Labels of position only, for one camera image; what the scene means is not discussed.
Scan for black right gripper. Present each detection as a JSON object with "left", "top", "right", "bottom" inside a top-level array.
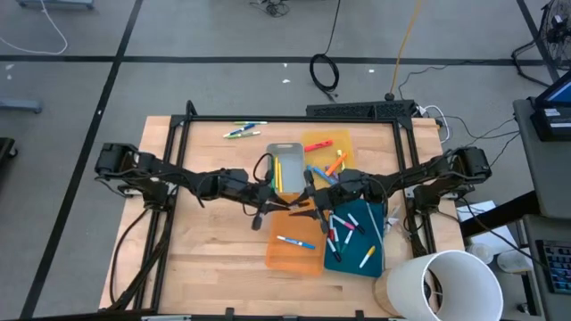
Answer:
[{"left": 288, "top": 169, "right": 330, "bottom": 235}]

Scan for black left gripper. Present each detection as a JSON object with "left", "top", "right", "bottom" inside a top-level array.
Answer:
[{"left": 251, "top": 193, "right": 296, "bottom": 232}]

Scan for blue highlighter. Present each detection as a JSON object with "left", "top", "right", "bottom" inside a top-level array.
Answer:
[{"left": 306, "top": 165, "right": 338, "bottom": 186}]

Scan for white marker pink cap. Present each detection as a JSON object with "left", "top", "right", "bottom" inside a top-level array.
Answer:
[{"left": 331, "top": 214, "right": 357, "bottom": 232}]

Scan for blue marker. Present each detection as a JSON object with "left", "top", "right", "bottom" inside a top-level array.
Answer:
[
  {"left": 276, "top": 235, "right": 317, "bottom": 251},
  {"left": 222, "top": 123, "right": 257, "bottom": 139}
]

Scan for white marker black cap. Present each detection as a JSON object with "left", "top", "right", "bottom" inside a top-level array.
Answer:
[
  {"left": 326, "top": 236, "right": 343, "bottom": 263},
  {"left": 346, "top": 212, "right": 367, "bottom": 235}
]

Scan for orange highlighter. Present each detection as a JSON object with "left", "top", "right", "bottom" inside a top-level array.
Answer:
[{"left": 324, "top": 152, "right": 349, "bottom": 177}]

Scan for orange translucent plastic bin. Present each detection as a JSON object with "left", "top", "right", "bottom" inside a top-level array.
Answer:
[{"left": 264, "top": 193, "right": 328, "bottom": 277}]

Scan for white marker yellow cap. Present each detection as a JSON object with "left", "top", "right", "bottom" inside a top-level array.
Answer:
[{"left": 358, "top": 244, "right": 377, "bottom": 269}]

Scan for grey plastic bin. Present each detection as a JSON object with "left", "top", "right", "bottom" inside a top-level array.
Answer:
[{"left": 265, "top": 142, "right": 307, "bottom": 196}]

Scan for teal plastic bin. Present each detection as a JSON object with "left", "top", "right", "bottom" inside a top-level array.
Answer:
[{"left": 322, "top": 197, "right": 387, "bottom": 279}]

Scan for yellow translucent plastic bin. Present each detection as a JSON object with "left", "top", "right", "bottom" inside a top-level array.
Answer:
[{"left": 301, "top": 128, "right": 357, "bottom": 182}]

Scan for black perforated power strip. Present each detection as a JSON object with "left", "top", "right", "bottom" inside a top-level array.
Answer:
[{"left": 305, "top": 99, "right": 417, "bottom": 119}]

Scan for wooden lamp base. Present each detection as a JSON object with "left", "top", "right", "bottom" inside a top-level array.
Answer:
[{"left": 372, "top": 268, "right": 405, "bottom": 318}]

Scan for white lamp shade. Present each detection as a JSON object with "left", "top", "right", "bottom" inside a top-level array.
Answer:
[{"left": 385, "top": 249, "right": 504, "bottom": 321}]

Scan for clear plastic cup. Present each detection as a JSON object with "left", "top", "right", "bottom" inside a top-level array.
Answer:
[
  {"left": 466, "top": 243, "right": 495, "bottom": 265},
  {"left": 496, "top": 249, "right": 533, "bottom": 274}
]

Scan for white paper sheet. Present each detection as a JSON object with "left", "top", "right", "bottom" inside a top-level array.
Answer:
[{"left": 455, "top": 200, "right": 521, "bottom": 258}]

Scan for black side table beam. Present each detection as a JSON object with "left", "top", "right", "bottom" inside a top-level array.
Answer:
[{"left": 459, "top": 190, "right": 542, "bottom": 239}]

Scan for grey side desk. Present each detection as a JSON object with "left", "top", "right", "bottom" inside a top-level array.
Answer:
[
  {"left": 512, "top": 97, "right": 571, "bottom": 220},
  {"left": 521, "top": 213, "right": 571, "bottom": 321}
]

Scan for black device box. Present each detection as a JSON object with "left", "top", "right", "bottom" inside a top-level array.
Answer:
[{"left": 529, "top": 105, "right": 571, "bottom": 143}]

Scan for black keyboard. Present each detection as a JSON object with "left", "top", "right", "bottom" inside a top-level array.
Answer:
[{"left": 534, "top": 239, "right": 571, "bottom": 295}]

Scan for computer monitor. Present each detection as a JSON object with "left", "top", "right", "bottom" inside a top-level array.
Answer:
[{"left": 534, "top": 70, "right": 571, "bottom": 109}]

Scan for grey stand foot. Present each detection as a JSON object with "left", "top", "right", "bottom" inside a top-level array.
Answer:
[
  {"left": 0, "top": 98, "right": 44, "bottom": 114},
  {"left": 16, "top": 0, "right": 95, "bottom": 11}
]

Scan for black floor fan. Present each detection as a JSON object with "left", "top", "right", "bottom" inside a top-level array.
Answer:
[{"left": 510, "top": 0, "right": 571, "bottom": 89}]

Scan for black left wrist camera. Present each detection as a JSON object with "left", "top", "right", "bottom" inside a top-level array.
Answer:
[{"left": 249, "top": 180, "right": 274, "bottom": 200}]

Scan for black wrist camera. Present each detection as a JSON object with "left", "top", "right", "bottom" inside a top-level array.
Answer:
[
  {"left": 249, "top": 180, "right": 274, "bottom": 200},
  {"left": 319, "top": 183, "right": 344, "bottom": 210}
]

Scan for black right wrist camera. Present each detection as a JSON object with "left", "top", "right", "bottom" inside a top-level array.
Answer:
[{"left": 319, "top": 183, "right": 344, "bottom": 210}]

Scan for black left camera cable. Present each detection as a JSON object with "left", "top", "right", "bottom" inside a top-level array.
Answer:
[{"left": 252, "top": 152, "right": 275, "bottom": 185}]

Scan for white lamp cable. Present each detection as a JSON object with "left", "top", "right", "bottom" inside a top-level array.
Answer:
[{"left": 366, "top": 201, "right": 385, "bottom": 271}]

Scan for grey bundled cable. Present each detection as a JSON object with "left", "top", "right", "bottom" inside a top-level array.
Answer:
[{"left": 384, "top": 204, "right": 402, "bottom": 237}]

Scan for black aluminium table frame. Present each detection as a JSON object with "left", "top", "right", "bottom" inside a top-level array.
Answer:
[{"left": 98, "top": 100, "right": 441, "bottom": 321}]

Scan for black hanging cable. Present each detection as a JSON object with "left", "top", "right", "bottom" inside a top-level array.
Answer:
[{"left": 309, "top": 0, "right": 343, "bottom": 102}]

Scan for white power cable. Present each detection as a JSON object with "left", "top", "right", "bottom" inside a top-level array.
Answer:
[{"left": 418, "top": 104, "right": 451, "bottom": 144}]

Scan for black floor cables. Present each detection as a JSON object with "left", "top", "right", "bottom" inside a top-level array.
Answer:
[{"left": 396, "top": 65, "right": 521, "bottom": 155}]

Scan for yellow hanging cable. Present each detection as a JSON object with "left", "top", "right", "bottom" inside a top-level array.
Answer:
[{"left": 384, "top": 0, "right": 424, "bottom": 102}]

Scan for black floor cable bundle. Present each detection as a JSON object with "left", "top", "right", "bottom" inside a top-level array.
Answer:
[{"left": 248, "top": 0, "right": 292, "bottom": 19}]

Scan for white floor cable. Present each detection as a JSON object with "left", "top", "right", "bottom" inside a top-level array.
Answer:
[{"left": 0, "top": 0, "right": 70, "bottom": 56}]

